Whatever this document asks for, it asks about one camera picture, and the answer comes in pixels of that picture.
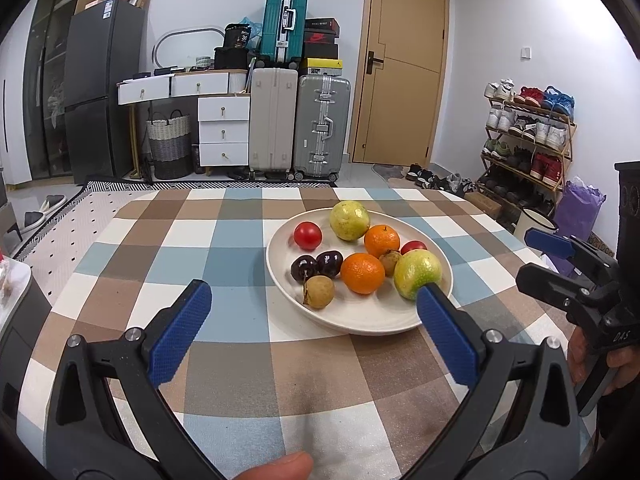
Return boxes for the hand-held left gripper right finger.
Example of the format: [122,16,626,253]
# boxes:
[416,282,586,480]

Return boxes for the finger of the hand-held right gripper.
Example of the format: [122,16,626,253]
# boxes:
[524,227,621,286]
[516,262,617,322]

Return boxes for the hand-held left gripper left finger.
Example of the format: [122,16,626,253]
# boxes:
[47,280,221,480]

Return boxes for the green citrus fruit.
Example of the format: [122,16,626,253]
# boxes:
[393,250,443,301]

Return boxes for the white plate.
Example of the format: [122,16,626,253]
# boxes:
[265,208,454,336]

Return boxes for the brown longan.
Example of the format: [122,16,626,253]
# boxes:
[303,275,335,310]
[378,250,402,277]

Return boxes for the orange tangerine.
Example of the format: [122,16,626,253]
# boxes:
[340,253,386,295]
[363,224,402,259]

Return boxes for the dark red cherry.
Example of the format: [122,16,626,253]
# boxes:
[291,255,319,283]
[316,250,344,278]

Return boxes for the person's right forearm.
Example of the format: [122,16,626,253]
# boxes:
[595,390,640,466]

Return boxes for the person's right hand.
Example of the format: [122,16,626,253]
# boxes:
[566,330,640,398]

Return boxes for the person's left hand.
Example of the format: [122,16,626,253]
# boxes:
[227,451,315,480]

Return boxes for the white bucket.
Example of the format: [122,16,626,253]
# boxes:
[515,207,558,248]

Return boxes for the purple plastic bag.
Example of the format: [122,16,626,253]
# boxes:
[552,177,606,243]

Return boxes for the brown cardboard box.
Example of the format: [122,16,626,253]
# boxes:
[465,192,501,218]

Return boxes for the checked tablecloth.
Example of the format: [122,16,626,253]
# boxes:
[15,186,591,480]

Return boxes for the wooden shoe rack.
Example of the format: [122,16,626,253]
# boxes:
[475,79,577,218]

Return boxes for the rows of sneakers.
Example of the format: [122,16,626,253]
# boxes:
[477,79,576,211]

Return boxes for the pile of assorted shoes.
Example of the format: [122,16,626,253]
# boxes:
[405,162,476,193]

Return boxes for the yellow-green guava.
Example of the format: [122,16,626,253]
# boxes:
[329,200,371,241]

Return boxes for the grey door mat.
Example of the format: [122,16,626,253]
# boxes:
[372,162,416,182]

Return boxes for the clear plastic bag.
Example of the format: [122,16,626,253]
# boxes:
[0,254,32,311]

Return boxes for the woven laundry basket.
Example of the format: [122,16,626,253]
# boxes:
[146,109,193,181]

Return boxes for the white drawer dresser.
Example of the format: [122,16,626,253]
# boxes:
[117,69,252,181]

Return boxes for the beige suitcase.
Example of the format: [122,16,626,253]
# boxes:
[248,66,299,181]

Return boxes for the wooden door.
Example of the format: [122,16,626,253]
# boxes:
[352,0,448,166]

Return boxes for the silver suitcase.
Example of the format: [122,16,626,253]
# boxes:
[293,74,352,183]

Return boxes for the dark grey fridge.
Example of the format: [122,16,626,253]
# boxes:
[64,0,147,186]

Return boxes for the black storage box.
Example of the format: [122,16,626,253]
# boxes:
[214,46,249,72]

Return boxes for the glass door cabinet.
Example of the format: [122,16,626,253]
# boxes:
[22,0,91,181]

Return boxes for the oval mirror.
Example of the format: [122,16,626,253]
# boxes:
[151,25,226,73]

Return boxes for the yellow black shoe box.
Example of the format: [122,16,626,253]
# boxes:
[300,57,343,78]

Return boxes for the black paper bag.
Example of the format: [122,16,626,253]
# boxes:
[223,23,251,52]

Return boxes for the blue plastic bag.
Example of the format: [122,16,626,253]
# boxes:
[239,16,263,51]

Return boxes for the teal suitcase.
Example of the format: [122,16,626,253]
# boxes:
[259,0,308,71]

